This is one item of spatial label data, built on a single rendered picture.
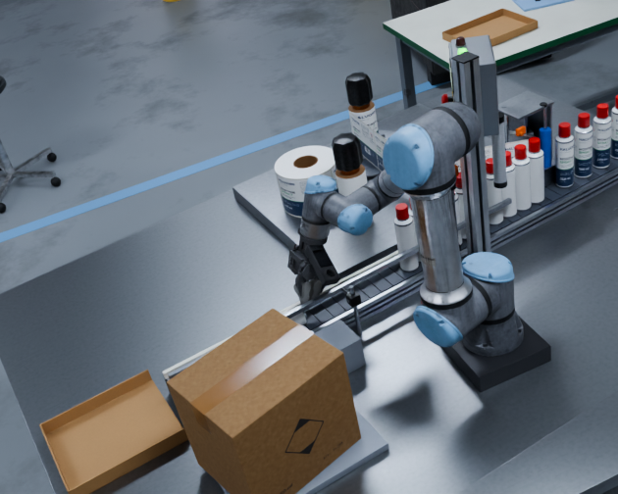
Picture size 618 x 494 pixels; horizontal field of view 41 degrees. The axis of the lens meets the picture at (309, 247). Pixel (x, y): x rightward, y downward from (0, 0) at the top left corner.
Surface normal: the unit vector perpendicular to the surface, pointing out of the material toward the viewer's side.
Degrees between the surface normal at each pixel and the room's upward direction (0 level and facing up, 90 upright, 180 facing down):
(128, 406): 0
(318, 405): 90
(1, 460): 0
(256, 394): 0
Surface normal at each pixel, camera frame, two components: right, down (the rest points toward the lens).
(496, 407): -0.18, -0.80
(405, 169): -0.76, 0.37
